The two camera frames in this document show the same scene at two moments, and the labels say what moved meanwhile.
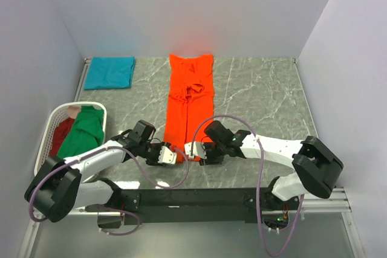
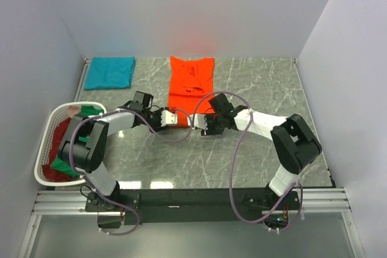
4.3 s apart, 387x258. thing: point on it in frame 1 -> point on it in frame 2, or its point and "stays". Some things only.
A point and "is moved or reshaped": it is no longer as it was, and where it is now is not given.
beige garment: x=72 y=111 stays
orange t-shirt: x=189 y=116 is moved or reshaped
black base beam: x=155 y=206 stays
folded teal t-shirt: x=109 y=72 stays
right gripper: x=210 y=161 -> x=210 y=130
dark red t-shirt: x=61 y=130 stays
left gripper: x=155 y=161 -> x=158 y=127
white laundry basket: x=59 y=113 stays
